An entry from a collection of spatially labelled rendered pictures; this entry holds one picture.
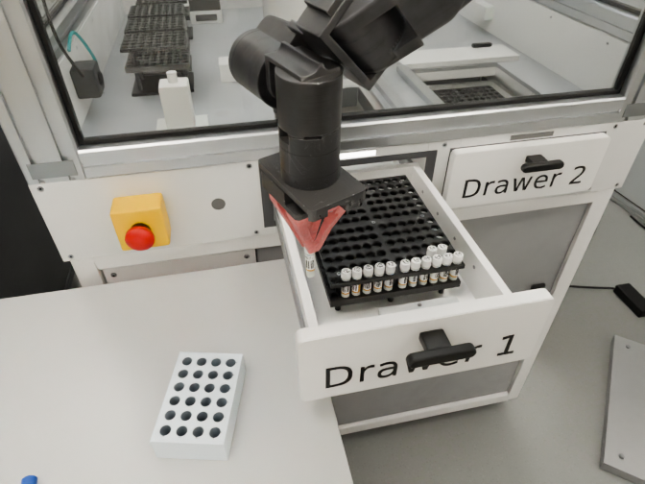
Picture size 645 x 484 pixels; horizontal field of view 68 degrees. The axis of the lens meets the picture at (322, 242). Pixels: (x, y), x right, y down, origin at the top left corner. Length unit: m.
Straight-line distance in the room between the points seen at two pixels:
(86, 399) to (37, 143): 0.34
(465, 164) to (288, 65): 0.48
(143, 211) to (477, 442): 1.15
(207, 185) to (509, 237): 0.61
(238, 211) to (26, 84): 0.33
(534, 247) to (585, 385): 0.77
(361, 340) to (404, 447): 1.00
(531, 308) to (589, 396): 1.19
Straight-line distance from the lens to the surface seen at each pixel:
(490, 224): 0.99
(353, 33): 0.41
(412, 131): 0.78
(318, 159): 0.43
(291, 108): 0.41
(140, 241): 0.72
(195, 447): 0.60
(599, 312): 2.03
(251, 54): 0.46
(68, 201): 0.79
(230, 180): 0.75
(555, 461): 1.59
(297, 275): 0.60
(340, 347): 0.51
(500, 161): 0.86
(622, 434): 1.68
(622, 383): 1.79
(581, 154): 0.95
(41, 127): 0.74
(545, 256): 1.14
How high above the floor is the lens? 1.31
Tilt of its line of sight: 40 degrees down
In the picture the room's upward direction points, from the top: straight up
